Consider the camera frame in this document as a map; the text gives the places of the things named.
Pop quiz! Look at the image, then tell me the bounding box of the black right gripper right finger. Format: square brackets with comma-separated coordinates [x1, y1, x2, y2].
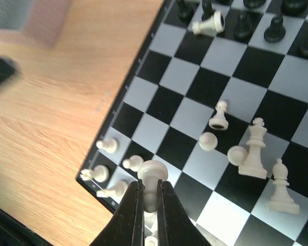
[157, 179, 210, 246]

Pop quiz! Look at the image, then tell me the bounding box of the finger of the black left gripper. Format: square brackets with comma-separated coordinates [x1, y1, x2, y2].
[0, 56, 21, 85]

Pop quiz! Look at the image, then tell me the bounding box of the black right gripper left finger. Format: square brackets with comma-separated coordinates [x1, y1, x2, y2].
[90, 179, 144, 246]

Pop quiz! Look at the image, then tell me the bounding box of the white chess pawn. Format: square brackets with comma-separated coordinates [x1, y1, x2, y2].
[137, 160, 168, 213]
[208, 100, 229, 130]

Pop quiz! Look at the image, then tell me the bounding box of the white chess king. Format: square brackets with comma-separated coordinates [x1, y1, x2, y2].
[238, 117, 267, 179]

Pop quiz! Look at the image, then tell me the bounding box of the white chess bishop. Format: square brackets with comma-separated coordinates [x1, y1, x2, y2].
[267, 158, 300, 214]

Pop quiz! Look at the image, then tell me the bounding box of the black silver chess board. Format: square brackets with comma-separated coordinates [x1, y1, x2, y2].
[76, 1, 308, 245]

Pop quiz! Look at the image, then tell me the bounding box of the fallen white chess rook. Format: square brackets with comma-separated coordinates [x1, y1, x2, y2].
[192, 11, 225, 35]

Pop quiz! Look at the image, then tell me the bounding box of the black chess pawn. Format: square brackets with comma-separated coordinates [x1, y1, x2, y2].
[264, 15, 286, 43]

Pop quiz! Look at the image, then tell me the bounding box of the pink metal tin box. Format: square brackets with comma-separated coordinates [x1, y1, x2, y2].
[0, 1, 71, 48]

